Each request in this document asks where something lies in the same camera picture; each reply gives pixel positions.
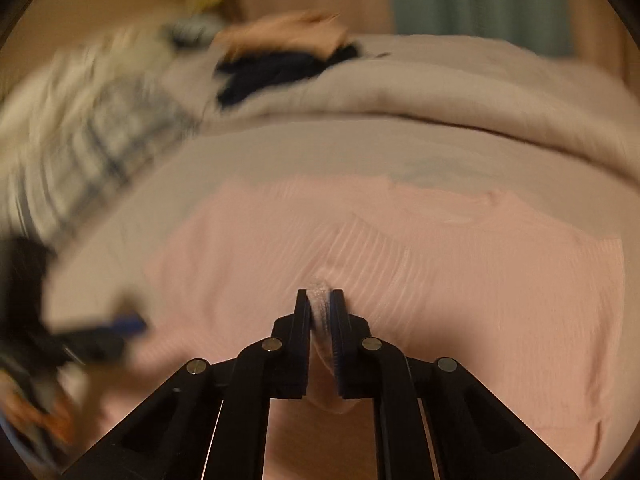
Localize pinkish grey bed sheet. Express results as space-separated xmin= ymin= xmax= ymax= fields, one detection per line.
xmin=42 ymin=120 xmax=640 ymax=480

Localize peach garment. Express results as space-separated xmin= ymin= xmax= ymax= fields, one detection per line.
xmin=217 ymin=10 xmax=351 ymax=61

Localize navy blue clothes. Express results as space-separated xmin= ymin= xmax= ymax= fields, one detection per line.
xmin=215 ymin=42 xmax=363 ymax=109

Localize pink ribbed shirt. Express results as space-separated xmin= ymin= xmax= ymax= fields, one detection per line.
xmin=100 ymin=177 xmax=628 ymax=480

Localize white cloth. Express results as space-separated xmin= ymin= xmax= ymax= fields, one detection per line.
xmin=0 ymin=30 xmax=176 ymax=131

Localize plaid pillow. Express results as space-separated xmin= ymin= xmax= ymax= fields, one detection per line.
xmin=0 ymin=75 xmax=203 ymax=243

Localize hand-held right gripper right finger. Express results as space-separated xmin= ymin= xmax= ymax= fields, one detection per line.
xmin=329 ymin=288 xmax=581 ymax=480

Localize teal curtain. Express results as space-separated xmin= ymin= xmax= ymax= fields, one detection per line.
xmin=382 ymin=0 xmax=576 ymax=58

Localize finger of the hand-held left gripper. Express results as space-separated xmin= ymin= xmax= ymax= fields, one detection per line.
xmin=56 ymin=312 xmax=149 ymax=364

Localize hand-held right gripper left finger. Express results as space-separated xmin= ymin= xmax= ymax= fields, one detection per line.
xmin=62 ymin=289 xmax=314 ymax=480

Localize pinkish fleece blanket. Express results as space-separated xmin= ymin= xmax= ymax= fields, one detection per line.
xmin=155 ymin=34 xmax=640 ymax=183

